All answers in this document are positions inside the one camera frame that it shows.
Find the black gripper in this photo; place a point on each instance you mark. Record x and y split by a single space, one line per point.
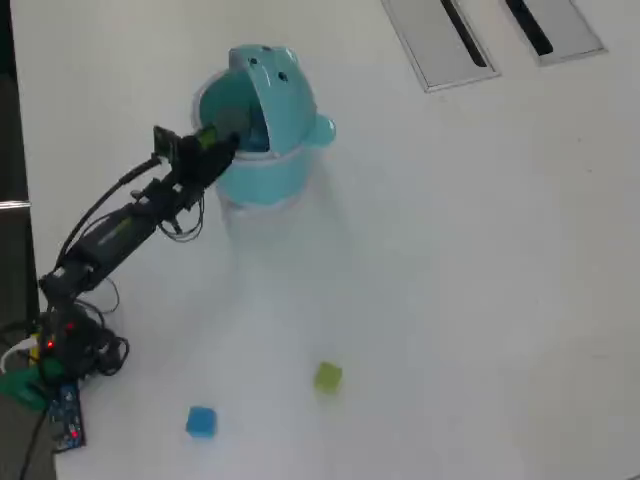
200 162

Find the green cube block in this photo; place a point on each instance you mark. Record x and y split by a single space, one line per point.
327 378

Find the blue cube block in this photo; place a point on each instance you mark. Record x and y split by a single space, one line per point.
202 422

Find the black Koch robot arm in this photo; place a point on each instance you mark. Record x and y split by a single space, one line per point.
115 235

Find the teal plastic bin with lid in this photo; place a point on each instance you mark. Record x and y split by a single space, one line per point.
280 165

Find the dark furniture panel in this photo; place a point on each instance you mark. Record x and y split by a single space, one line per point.
10 150

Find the yellow connector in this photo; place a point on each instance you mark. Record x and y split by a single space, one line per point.
35 354

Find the blue circuit board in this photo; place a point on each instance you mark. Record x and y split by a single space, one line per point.
67 415

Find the green table clamp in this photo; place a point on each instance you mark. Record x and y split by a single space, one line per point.
17 387

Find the small wrist camera board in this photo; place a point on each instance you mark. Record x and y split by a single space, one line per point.
164 142

